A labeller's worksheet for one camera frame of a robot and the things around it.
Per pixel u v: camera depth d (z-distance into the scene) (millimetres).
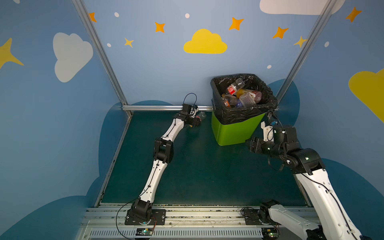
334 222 365
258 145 585
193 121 1036
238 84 904
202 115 1151
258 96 848
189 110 941
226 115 752
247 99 800
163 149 734
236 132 958
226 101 852
